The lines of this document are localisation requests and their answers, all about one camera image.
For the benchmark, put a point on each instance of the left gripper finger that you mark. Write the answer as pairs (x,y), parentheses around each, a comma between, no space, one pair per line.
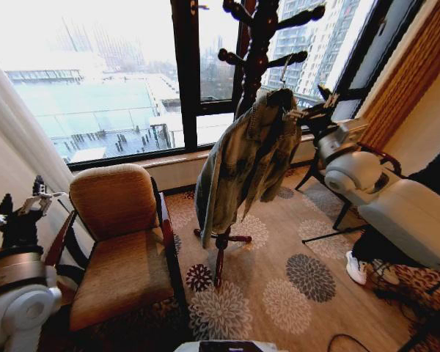
(40,201)
(5,207)

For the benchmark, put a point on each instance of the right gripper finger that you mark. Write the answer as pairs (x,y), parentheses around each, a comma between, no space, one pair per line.
(298,114)
(330,99)

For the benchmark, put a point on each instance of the silver hook clothes hanger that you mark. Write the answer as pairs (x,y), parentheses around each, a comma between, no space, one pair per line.
(285,69)

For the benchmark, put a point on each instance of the faded denim jacket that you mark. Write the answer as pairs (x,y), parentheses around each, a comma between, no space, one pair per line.
(242,165)

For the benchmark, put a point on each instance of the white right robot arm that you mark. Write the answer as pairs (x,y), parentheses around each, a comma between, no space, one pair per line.
(407,216)

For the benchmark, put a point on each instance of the black white striped cushion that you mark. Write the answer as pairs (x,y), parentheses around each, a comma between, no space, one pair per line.
(75,253)

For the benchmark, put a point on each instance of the dark wooden coat rack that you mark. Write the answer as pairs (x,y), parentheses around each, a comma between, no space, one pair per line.
(258,69)

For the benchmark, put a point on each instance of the white sheer curtain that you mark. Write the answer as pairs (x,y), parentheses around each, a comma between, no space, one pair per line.
(7,146)

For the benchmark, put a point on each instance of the brown striped curtain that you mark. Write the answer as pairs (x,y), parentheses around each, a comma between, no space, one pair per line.
(407,73)

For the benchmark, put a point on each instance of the orange upholstered wooden armchair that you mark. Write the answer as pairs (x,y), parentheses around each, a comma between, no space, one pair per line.
(121,264)

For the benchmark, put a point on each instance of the thin black stand leg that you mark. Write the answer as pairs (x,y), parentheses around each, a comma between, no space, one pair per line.
(333,234)

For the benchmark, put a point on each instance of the pale stone window sill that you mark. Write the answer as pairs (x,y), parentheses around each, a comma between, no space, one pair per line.
(176,161)

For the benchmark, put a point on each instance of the person's white shoe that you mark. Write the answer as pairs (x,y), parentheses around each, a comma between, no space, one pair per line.
(356,269)

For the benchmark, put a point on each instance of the white robot front shell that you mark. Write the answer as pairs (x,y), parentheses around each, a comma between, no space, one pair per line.
(190,347)

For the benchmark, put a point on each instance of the black tripod stand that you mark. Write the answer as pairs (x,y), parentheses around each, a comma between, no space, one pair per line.
(425,324)

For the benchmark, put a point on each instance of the dark window frame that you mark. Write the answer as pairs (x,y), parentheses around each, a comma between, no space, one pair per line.
(185,73)

